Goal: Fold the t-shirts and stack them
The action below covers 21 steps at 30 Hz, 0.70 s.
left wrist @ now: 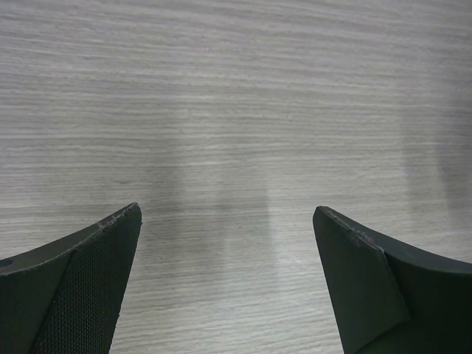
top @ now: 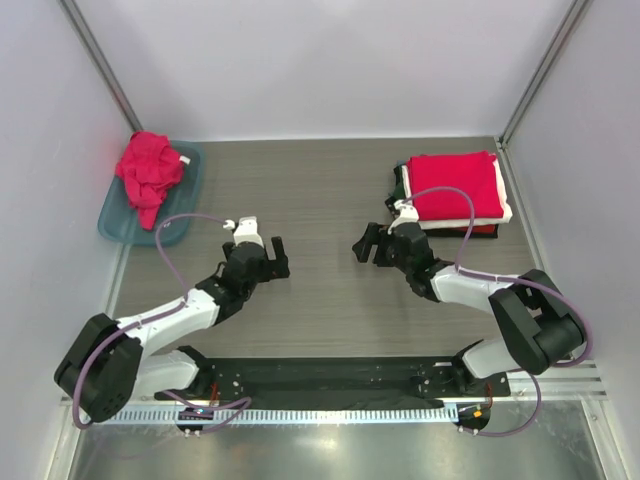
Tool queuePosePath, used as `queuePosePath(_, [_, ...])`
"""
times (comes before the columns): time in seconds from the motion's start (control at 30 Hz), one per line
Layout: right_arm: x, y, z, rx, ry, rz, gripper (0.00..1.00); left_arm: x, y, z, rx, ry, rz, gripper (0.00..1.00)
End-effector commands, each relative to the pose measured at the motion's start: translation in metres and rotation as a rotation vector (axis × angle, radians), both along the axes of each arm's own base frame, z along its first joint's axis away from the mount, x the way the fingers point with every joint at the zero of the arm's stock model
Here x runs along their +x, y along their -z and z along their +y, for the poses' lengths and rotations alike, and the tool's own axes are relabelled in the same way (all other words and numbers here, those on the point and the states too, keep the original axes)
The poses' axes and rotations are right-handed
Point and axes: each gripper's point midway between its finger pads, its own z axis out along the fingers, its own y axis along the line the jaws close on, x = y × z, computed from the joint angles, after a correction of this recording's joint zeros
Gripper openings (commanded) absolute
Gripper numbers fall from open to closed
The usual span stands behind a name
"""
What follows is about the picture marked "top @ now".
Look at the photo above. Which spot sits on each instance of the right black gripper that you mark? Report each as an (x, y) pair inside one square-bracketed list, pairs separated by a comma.
[(363, 247)]

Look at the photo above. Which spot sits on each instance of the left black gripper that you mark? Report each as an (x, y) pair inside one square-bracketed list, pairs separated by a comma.
[(279, 264)]

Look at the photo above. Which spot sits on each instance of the dark green t-shirt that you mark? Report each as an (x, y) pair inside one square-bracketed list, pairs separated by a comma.
[(398, 192)]

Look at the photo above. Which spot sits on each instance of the white t-shirt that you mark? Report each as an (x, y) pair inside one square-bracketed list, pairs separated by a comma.
[(463, 223)]

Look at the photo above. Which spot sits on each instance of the dark red t-shirt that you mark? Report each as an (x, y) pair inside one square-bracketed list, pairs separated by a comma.
[(483, 231)]

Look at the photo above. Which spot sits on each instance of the pink red t-shirt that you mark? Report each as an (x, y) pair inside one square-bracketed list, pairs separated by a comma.
[(149, 168), (472, 173)]

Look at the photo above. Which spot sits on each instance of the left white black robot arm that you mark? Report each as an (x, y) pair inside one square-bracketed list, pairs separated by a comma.
[(114, 361)]

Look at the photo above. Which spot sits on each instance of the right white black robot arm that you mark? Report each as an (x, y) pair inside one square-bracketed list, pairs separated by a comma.
[(538, 330)]

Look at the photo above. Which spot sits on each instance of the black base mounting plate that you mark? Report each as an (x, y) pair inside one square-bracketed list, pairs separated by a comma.
[(227, 379)]

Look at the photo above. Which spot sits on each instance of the teal plastic tray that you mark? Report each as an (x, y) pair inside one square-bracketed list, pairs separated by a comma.
[(118, 221)]

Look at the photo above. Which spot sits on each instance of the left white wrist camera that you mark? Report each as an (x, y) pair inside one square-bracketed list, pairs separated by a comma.
[(245, 230)]

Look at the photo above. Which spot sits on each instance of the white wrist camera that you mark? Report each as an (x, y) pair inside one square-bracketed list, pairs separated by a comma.
[(245, 230), (406, 213)]

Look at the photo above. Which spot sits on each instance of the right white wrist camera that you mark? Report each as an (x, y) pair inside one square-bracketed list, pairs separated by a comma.
[(406, 213)]

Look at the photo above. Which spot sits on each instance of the slotted white cable duct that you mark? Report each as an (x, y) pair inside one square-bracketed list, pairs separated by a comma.
[(166, 414)]

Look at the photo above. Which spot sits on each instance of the aluminium rail profile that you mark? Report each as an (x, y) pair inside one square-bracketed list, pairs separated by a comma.
[(581, 382)]

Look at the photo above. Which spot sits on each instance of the right aluminium frame post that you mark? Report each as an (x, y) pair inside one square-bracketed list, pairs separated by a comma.
[(559, 40)]

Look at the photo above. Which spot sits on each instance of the aluminium frame post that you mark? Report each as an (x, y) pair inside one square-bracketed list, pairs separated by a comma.
[(95, 53), (559, 40)]

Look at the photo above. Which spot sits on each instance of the left aluminium frame post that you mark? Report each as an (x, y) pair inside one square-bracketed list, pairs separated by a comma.
[(95, 53)]

